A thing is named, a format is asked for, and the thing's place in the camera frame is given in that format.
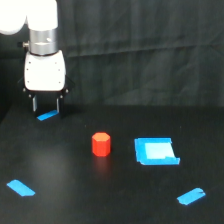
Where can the blue tape square marker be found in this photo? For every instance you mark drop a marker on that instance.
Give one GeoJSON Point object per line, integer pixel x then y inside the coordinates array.
{"type": "Point", "coordinates": [155, 151]}

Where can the blue tape strip front left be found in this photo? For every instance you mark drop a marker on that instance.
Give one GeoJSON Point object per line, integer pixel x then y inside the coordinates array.
{"type": "Point", "coordinates": [20, 188]}

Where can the blue tape strip front right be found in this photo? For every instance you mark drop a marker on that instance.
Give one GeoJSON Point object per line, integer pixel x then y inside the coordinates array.
{"type": "Point", "coordinates": [191, 196]}

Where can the red hexagonal block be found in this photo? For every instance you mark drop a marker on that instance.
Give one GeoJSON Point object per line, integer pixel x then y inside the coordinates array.
{"type": "Point", "coordinates": [101, 144]}

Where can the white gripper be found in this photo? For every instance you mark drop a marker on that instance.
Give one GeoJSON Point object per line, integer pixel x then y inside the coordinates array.
{"type": "Point", "coordinates": [46, 74]}

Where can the blue tape strip back left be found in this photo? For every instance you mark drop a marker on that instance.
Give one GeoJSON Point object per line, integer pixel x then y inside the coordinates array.
{"type": "Point", "coordinates": [47, 115]}

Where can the blue tape strip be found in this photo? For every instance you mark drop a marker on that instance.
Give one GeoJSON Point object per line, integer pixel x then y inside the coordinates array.
{"type": "Point", "coordinates": [20, 188]}
{"type": "Point", "coordinates": [47, 115]}
{"type": "Point", "coordinates": [191, 196]}

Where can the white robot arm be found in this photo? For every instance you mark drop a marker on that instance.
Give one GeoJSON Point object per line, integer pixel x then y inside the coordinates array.
{"type": "Point", "coordinates": [41, 18]}

